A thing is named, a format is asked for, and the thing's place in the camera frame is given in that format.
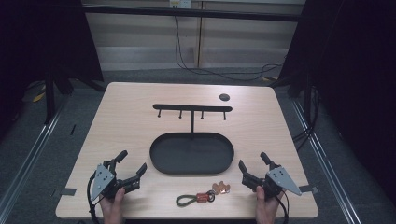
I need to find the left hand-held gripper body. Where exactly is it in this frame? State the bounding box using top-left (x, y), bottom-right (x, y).
top-left (90, 159), bottom-right (141, 201)

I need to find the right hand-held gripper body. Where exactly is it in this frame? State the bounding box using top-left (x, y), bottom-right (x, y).
top-left (242, 166), bottom-right (303, 200)

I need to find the person's right hand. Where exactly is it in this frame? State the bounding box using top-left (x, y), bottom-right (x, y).
top-left (255, 186), bottom-right (285, 218)

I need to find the person's left hand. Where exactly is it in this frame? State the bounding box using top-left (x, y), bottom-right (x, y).
top-left (99, 187), bottom-right (126, 217)

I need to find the black key rack with tray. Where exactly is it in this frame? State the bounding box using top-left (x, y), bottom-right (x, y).
top-left (148, 103), bottom-right (235, 175)

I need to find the black stand leg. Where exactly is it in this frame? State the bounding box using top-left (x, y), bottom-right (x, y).
top-left (43, 66), bottom-right (58, 125)

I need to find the yellow floor object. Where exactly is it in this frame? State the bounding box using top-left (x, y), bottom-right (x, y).
top-left (32, 91), bottom-right (47, 104)

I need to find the black curtain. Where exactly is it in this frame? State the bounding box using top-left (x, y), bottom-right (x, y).
top-left (0, 0), bottom-right (106, 138)
top-left (269, 0), bottom-right (396, 197)

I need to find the black horizontal bar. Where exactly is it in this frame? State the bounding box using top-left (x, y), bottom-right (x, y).
top-left (81, 3), bottom-right (303, 22)

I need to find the white power outlet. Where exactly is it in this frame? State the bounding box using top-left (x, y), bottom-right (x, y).
top-left (169, 0), bottom-right (192, 9)

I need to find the left hand-held gripper cable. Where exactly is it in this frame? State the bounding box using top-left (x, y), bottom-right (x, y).
top-left (86, 171), bottom-right (104, 224)

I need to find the hand-held gripper cable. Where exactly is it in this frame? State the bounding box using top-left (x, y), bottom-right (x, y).
top-left (274, 191), bottom-right (290, 224)
top-left (86, 171), bottom-right (104, 224)

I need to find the right hand-held gripper cable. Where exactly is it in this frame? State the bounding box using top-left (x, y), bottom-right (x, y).
top-left (274, 191), bottom-right (290, 224)

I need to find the green loop keychain with tag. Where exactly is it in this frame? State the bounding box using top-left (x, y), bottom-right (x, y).
top-left (175, 180), bottom-right (232, 208)

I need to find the metal floor rail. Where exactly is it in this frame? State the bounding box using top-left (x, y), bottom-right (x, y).
top-left (0, 99), bottom-right (68, 218)
top-left (290, 98), bottom-right (363, 224)

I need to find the black cable bundle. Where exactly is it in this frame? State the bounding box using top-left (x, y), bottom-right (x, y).
top-left (291, 85), bottom-right (321, 153)

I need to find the black wall cable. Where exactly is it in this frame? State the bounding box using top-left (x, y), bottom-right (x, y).
top-left (173, 6), bottom-right (284, 82)

